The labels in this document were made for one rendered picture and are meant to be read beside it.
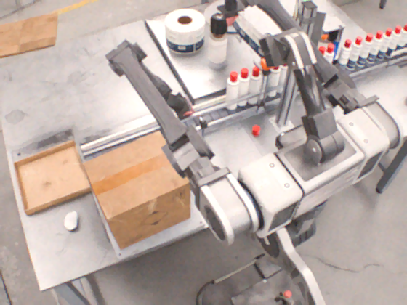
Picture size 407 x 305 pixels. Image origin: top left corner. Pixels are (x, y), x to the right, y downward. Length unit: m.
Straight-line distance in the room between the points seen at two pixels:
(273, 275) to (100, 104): 1.22
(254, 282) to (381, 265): 0.89
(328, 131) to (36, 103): 1.54
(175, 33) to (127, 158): 0.82
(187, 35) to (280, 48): 1.17
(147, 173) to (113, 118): 0.60
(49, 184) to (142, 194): 0.57
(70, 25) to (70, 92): 1.91
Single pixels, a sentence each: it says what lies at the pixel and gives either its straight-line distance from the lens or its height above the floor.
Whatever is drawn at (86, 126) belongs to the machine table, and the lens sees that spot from 1.96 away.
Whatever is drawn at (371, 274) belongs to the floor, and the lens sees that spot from 2.65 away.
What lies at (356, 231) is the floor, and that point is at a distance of 2.72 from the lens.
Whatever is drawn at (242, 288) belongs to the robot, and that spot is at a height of 0.24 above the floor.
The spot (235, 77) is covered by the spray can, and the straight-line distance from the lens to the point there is 1.76.
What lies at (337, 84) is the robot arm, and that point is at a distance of 1.27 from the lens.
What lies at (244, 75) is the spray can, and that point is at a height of 1.07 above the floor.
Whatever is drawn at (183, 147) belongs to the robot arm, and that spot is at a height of 1.46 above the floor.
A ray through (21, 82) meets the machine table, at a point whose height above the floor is 0.83.
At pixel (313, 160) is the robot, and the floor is 1.53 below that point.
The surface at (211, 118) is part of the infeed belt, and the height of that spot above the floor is 0.88.
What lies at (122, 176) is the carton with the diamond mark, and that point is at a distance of 1.42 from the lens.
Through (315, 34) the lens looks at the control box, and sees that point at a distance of 1.58.
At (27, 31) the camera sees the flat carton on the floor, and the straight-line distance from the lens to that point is 4.08.
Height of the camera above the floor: 2.32
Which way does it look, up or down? 55 degrees down
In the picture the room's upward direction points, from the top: 2 degrees clockwise
